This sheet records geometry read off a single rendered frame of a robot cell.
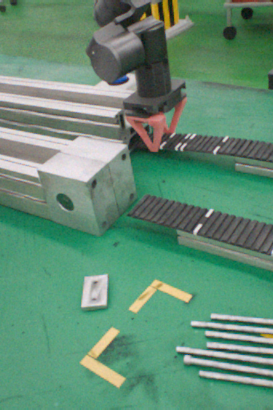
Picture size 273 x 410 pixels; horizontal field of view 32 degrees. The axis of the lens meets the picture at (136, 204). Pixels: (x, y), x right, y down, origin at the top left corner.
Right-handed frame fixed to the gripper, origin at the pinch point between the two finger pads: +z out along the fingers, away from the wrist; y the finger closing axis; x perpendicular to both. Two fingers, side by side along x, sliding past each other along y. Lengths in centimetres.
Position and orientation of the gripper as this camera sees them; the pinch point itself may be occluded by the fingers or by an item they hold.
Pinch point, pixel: (161, 139)
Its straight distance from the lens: 83.0
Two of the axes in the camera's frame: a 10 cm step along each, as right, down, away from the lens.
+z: 1.5, 8.0, 5.8
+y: -5.4, 5.6, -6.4
